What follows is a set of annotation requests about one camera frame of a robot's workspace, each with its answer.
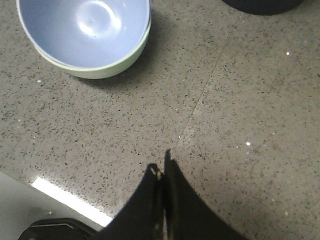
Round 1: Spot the blue bowl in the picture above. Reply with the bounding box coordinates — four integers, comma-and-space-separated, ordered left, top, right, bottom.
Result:
16, 0, 151, 69

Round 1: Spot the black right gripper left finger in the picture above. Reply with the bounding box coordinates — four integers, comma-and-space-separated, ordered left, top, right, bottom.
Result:
92, 163, 165, 240

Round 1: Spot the green bowl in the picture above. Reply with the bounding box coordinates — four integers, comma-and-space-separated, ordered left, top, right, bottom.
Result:
34, 16, 152, 80

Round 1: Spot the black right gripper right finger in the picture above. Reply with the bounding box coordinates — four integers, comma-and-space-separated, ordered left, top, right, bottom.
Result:
164, 149, 246, 240

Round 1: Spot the dark blue saucepan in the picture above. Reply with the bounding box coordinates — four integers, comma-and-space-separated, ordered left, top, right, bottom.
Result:
223, 0, 303, 16

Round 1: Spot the black base object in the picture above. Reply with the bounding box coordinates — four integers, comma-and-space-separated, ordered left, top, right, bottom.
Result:
18, 218, 98, 240

